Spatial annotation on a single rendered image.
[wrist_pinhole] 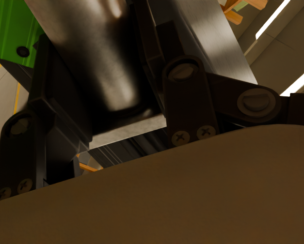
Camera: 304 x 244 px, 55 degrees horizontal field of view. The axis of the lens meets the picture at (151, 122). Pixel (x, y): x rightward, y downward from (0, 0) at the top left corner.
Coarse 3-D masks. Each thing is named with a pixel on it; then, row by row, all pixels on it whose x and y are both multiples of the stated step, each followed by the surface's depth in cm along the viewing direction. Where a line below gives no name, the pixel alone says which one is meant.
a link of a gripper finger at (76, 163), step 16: (32, 112) 9; (16, 128) 9; (32, 128) 9; (0, 144) 9; (16, 144) 8; (32, 144) 8; (0, 160) 8; (16, 160) 8; (32, 160) 8; (0, 176) 8; (16, 176) 8; (32, 176) 8; (64, 176) 10; (0, 192) 7; (16, 192) 7
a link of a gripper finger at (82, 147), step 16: (48, 48) 11; (48, 64) 10; (64, 64) 11; (32, 80) 10; (48, 80) 10; (64, 80) 11; (32, 96) 9; (48, 96) 9; (64, 96) 10; (80, 96) 12; (48, 112) 10; (64, 112) 10; (80, 112) 11; (48, 128) 9; (64, 128) 10; (80, 128) 11; (48, 144) 9; (64, 144) 10; (80, 144) 11; (48, 160) 10; (64, 160) 10; (48, 176) 10
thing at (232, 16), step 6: (228, 0) 299; (234, 0) 279; (240, 0) 267; (246, 0) 262; (252, 0) 258; (258, 0) 259; (264, 0) 260; (222, 6) 298; (228, 6) 289; (234, 6) 280; (240, 6) 295; (258, 6) 262; (264, 6) 260; (228, 12) 299; (234, 12) 301; (228, 18) 304; (234, 18) 301; (240, 18) 302
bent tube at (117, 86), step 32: (32, 0) 9; (64, 0) 8; (96, 0) 9; (64, 32) 9; (96, 32) 9; (128, 32) 10; (96, 64) 10; (128, 64) 11; (96, 96) 11; (128, 96) 11; (96, 128) 12; (128, 128) 12
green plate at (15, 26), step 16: (0, 0) 21; (16, 0) 21; (0, 16) 21; (16, 16) 22; (32, 16) 22; (0, 32) 22; (16, 32) 22; (32, 32) 23; (0, 48) 23; (16, 48) 23; (32, 48) 24; (32, 64) 25
